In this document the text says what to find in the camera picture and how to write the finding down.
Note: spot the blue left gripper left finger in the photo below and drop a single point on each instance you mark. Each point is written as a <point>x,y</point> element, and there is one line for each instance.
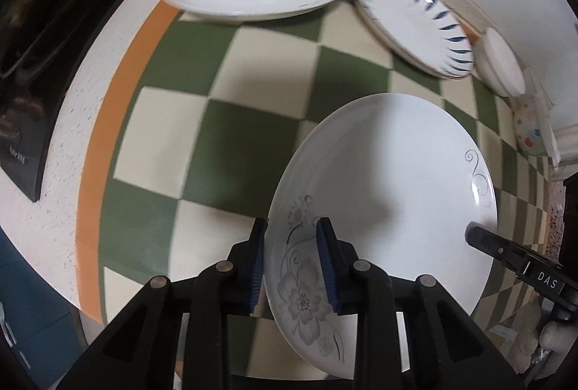
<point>256,261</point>

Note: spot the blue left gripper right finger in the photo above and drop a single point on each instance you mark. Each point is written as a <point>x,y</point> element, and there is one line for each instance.
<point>331,259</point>

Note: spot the black induction cooktop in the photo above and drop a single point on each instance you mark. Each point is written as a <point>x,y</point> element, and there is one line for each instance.
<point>38,62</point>

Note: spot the white plate grey floral print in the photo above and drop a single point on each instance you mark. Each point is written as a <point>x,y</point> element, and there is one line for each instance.
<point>401,180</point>

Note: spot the green checkered table mat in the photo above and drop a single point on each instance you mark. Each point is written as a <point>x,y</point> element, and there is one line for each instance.
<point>196,123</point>

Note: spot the white plate blue stripes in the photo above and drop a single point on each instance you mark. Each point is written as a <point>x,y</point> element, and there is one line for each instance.
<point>424,32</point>

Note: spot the plain white bowl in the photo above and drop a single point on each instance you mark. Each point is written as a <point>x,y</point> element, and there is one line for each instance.
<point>497,65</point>

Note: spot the right hand white glove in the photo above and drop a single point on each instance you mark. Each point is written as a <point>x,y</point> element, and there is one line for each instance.
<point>553,336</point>

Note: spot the white bowl floral outside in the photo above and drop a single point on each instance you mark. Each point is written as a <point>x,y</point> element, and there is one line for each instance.
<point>531,126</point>

